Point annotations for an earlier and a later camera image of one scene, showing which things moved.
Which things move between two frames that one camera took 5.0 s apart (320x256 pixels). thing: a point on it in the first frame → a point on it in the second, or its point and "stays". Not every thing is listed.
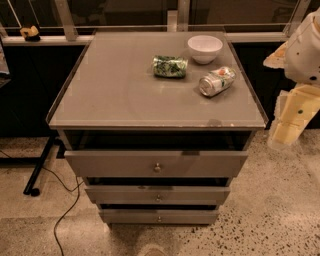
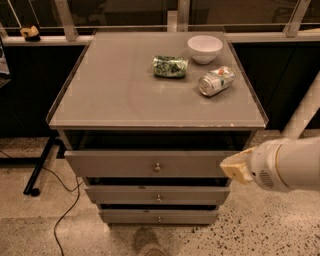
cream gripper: (302, 55) → (262, 164)
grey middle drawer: (157, 195) stays
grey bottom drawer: (159, 216) stays
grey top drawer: (156, 164) stays
